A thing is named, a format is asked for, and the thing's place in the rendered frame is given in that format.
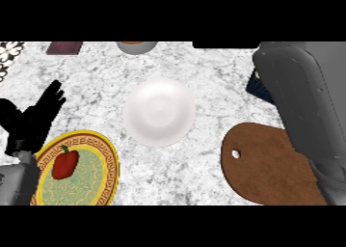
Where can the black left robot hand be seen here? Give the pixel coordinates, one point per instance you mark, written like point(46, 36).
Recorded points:
point(30, 122)

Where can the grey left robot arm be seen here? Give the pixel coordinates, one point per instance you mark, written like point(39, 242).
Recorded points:
point(11, 185)

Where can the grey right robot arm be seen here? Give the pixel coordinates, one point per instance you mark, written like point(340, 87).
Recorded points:
point(305, 109)

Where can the brown wooden cutting board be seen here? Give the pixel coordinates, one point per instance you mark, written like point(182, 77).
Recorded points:
point(265, 167)

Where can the red bell pepper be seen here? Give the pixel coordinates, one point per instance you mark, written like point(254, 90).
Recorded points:
point(65, 164)

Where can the black and white patterned mat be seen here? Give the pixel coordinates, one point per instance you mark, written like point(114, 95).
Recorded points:
point(0, 62)

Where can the yellow patterned plate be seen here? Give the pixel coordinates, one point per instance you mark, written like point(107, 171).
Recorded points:
point(80, 175)

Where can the maroon flat block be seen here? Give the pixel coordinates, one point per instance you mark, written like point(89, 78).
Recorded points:
point(64, 47)

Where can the white oval plate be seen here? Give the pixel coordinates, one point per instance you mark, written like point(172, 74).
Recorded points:
point(158, 112)

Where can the grey bowl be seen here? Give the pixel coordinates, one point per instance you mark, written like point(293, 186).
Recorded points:
point(136, 47)

